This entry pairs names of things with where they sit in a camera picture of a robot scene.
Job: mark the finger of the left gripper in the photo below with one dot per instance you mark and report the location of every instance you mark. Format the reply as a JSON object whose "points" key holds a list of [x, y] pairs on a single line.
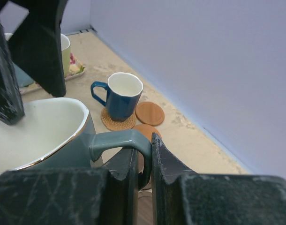
{"points": [[11, 106], [35, 45]]}

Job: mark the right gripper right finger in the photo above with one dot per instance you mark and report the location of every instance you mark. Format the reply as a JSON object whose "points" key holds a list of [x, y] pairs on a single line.
{"points": [[184, 197]]}

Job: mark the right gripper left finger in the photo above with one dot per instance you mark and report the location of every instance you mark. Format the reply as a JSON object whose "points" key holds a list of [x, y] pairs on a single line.
{"points": [[105, 195]]}

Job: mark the teal grey mug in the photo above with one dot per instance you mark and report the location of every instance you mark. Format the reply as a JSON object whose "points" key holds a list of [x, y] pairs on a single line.
{"points": [[60, 133]]}

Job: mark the woven rattan coaster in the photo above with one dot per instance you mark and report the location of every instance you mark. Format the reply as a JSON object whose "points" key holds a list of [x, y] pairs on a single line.
{"points": [[111, 125]]}

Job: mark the light wooden coaster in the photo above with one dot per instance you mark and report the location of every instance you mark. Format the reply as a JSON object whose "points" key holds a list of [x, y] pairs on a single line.
{"points": [[147, 130], [149, 113]]}

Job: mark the dark blue mug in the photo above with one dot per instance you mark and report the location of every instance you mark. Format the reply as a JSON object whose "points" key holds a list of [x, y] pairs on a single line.
{"points": [[123, 91]]}

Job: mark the green mug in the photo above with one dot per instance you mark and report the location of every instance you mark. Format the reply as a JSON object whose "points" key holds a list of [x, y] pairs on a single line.
{"points": [[65, 52]]}

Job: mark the light blue mug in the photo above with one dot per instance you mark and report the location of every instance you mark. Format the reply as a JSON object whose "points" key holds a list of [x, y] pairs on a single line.
{"points": [[23, 79]]}

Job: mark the floral serving tray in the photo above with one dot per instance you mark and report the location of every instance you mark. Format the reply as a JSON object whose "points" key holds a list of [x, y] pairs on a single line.
{"points": [[76, 69]]}

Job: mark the left aluminium rail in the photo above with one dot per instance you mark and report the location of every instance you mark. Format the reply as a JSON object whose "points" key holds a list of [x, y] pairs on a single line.
{"points": [[87, 30]]}

